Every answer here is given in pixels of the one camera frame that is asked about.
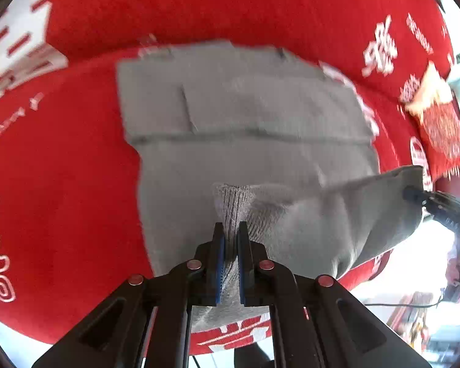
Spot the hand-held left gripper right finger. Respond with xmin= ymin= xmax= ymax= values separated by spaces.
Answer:
xmin=236 ymin=221 xmax=432 ymax=368

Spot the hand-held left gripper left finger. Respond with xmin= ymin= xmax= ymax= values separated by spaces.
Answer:
xmin=31 ymin=222 xmax=227 ymax=368

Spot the red patterned cushion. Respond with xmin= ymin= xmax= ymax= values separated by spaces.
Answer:
xmin=420 ymin=102 xmax=460 ymax=181

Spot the black cable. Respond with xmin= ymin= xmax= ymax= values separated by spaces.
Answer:
xmin=362 ymin=287 xmax=447 ymax=309

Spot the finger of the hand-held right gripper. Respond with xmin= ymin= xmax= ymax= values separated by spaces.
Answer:
xmin=403 ymin=186 xmax=437 ymax=210

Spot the grey knit sweater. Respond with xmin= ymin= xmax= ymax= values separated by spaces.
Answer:
xmin=116 ymin=40 xmax=424 ymax=332

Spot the cream cloth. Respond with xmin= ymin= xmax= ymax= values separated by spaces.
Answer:
xmin=401 ymin=61 xmax=455 ymax=119

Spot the red printed sofa cover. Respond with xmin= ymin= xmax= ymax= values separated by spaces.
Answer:
xmin=0 ymin=0 xmax=460 ymax=355

